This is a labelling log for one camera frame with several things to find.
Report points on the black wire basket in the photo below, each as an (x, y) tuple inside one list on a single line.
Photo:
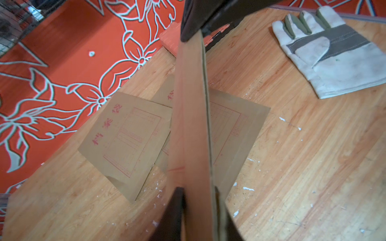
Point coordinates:
[(19, 18)]

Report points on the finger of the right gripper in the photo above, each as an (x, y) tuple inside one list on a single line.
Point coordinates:
[(209, 15)]

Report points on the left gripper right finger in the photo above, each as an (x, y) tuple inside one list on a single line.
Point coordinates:
[(226, 229)]

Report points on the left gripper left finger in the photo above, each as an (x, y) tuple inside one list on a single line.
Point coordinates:
[(170, 226)]

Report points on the white grey work glove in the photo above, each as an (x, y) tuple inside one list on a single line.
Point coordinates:
[(333, 57)]

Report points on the kraft file bag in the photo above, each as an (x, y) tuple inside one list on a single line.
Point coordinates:
[(125, 141), (235, 126), (190, 154)]

